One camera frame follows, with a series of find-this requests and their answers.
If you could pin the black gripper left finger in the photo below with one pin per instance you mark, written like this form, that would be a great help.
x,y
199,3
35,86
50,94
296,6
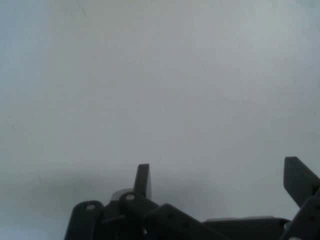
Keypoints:
x,y
140,207

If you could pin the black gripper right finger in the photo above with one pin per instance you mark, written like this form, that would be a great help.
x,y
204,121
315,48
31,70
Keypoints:
x,y
300,182

